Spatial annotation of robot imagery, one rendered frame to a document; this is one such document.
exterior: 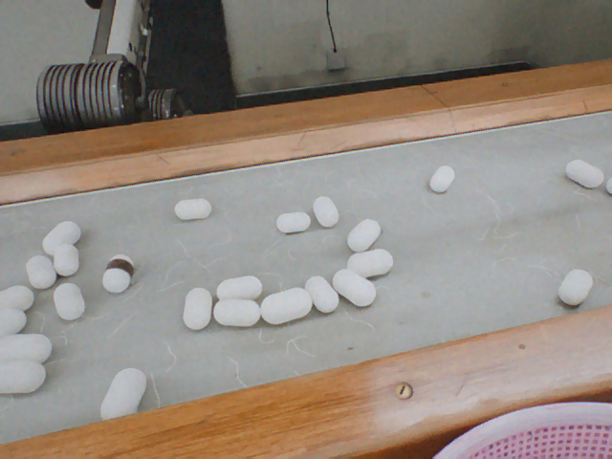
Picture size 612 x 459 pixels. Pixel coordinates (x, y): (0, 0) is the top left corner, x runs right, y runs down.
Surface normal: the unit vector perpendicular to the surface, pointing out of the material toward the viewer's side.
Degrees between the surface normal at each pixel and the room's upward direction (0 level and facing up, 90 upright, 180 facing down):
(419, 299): 0
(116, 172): 45
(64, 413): 0
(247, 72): 88
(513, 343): 0
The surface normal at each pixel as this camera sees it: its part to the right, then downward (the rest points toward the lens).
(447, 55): 0.20, 0.57
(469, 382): -0.05, -0.80
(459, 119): 0.13, -0.15
